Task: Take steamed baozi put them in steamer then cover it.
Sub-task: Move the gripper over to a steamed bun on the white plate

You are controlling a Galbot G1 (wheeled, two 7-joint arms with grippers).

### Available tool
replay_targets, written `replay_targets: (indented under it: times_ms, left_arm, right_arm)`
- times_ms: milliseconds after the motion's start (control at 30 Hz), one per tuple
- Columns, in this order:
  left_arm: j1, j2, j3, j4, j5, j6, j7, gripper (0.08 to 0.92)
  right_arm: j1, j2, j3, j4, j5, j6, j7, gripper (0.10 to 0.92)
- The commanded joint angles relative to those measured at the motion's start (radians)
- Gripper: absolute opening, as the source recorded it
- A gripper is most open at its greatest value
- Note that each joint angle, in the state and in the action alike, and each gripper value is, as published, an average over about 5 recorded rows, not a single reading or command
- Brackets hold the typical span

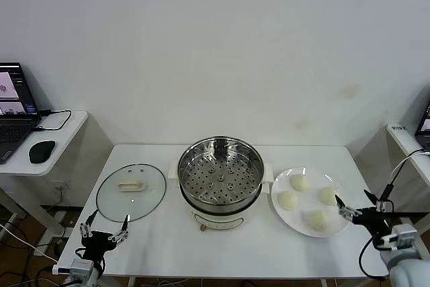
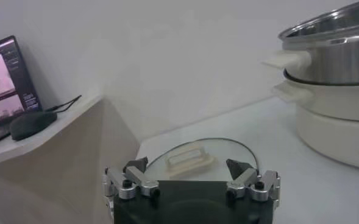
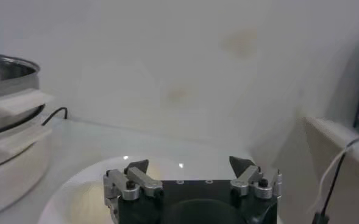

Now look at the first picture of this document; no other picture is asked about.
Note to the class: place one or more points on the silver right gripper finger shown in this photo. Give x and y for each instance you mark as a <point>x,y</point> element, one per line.
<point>384,205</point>
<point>347,212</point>

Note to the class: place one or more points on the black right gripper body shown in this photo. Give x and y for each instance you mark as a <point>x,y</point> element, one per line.
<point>371,219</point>

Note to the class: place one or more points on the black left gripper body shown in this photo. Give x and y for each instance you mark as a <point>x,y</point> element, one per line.
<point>96,242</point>

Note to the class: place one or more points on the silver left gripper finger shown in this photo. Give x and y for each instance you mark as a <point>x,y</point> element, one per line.
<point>85,230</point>
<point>121,236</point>

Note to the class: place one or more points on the white steamed baozi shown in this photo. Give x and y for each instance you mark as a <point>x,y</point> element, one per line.
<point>299,182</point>
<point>288,200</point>
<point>318,220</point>
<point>328,196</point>

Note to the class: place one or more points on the round glass pot lid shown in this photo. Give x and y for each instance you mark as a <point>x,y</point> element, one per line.
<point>132,186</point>

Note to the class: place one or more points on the black computer mouse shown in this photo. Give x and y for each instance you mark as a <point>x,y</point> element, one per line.
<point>42,151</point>

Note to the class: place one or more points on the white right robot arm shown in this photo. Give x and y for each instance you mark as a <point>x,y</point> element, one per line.
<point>406,267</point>

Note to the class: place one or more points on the perforated steel steamer basket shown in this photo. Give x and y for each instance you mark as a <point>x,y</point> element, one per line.
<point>201,183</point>

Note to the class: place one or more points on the grey floor power strip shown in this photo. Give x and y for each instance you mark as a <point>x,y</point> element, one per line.
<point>50,248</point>

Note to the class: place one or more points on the round white plate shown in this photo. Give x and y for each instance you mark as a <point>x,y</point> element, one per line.
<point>302,223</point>

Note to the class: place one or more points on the dark laptop on narrow table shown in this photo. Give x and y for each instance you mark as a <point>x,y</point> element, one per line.
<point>424,132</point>

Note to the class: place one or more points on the black laptop with lit screen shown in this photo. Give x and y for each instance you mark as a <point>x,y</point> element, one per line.
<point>13,132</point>

